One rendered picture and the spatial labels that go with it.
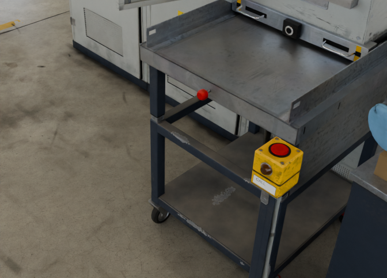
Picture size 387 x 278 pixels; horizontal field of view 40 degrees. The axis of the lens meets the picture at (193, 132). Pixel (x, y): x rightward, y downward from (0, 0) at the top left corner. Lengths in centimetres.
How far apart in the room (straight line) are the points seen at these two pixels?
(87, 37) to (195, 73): 176
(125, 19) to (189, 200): 120
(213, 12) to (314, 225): 87
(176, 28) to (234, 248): 79
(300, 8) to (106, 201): 116
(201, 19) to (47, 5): 236
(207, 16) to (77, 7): 151
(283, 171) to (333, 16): 70
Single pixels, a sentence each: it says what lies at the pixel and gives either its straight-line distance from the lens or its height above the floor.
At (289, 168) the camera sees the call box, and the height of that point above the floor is 88.
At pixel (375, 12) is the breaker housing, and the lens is 170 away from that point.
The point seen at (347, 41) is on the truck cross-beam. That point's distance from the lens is 173.
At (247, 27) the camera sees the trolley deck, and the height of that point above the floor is 82.
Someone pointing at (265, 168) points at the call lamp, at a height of 88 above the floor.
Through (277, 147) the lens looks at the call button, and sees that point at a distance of 121.
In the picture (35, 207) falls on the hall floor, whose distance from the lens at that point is 238.
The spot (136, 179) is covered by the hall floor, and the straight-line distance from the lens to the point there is 245.
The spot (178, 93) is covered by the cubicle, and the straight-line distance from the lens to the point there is 280.
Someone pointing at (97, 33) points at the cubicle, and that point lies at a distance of 320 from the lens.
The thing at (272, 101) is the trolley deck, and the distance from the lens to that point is 151.
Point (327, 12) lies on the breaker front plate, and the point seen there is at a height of 95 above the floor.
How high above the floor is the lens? 164
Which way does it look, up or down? 37 degrees down
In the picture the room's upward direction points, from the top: 3 degrees clockwise
